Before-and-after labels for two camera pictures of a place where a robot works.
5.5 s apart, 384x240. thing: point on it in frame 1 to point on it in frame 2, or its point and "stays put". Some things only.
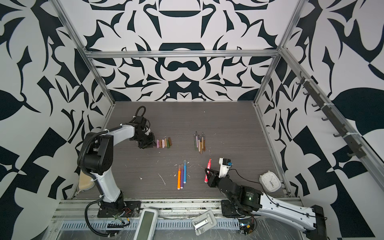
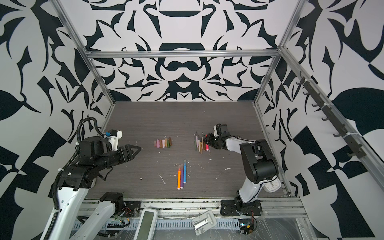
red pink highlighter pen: [208, 167] to [207, 145]
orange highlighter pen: [179, 177] stays put
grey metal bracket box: [203, 222] stays put
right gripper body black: [216, 182] to [215, 141]
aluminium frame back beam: [246, 53] stays put
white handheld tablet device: [147, 224] stays put
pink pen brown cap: [196, 139] stays put
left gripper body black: [146, 141] to [107, 158]
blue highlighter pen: [184, 171] stays put
